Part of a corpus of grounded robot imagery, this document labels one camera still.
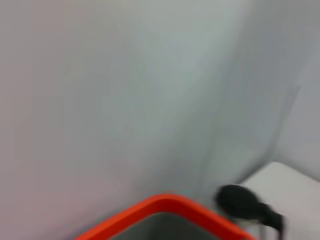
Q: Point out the grey perforated storage basket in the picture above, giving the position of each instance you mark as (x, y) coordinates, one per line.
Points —
(167, 227)

